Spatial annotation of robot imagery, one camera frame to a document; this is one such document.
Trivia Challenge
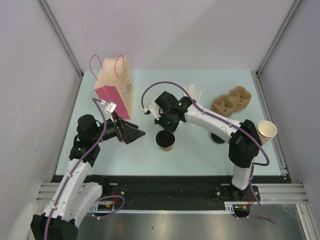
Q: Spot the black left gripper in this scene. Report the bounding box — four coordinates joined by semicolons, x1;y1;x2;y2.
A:
92;111;145;144

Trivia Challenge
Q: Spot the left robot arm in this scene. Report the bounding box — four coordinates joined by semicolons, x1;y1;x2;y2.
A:
30;112;146;240

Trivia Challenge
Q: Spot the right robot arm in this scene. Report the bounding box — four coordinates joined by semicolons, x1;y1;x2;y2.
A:
147;91;262;201

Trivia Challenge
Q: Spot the white wrapped straws bundle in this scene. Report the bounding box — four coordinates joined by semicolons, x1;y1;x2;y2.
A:
183;83;203;102

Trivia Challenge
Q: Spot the pink paper gift bag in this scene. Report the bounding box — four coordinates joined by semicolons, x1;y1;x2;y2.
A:
92;55;135;120

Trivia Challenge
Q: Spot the black cup lid stack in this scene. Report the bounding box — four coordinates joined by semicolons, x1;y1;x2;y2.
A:
210;133;225;144

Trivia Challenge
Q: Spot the brown pulp cup carrier stack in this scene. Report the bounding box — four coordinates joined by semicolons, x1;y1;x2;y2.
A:
210;86;252;118

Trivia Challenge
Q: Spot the brown paper cup stack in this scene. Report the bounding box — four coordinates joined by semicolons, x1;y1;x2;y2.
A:
257;120;278;145

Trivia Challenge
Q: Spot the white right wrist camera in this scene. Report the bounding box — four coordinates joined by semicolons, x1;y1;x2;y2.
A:
143;101;161;120

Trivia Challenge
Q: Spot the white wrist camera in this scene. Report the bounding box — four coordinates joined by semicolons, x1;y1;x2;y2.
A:
101;100;117;122
143;101;161;120

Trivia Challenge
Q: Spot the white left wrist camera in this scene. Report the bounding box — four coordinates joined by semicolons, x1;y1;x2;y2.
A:
101;100;117;122

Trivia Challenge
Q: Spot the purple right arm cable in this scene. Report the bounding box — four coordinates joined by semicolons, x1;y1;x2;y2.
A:
141;81;277;226

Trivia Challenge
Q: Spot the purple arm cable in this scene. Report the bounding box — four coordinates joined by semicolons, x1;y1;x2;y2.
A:
141;81;277;226
43;97;126;240

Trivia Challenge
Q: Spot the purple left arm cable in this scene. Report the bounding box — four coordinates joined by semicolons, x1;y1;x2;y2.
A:
43;97;126;240

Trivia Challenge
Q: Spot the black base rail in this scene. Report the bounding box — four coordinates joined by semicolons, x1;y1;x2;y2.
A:
51;174;292;212

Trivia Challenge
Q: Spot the left aluminium frame post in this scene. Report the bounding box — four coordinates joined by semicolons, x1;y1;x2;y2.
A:
37;0;85;77

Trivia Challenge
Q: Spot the aluminium frame post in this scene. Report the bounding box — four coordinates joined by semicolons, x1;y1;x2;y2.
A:
256;0;303;77
37;0;85;77

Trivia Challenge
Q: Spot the right aluminium frame post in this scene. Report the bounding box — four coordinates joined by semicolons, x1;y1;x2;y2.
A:
256;0;303;77

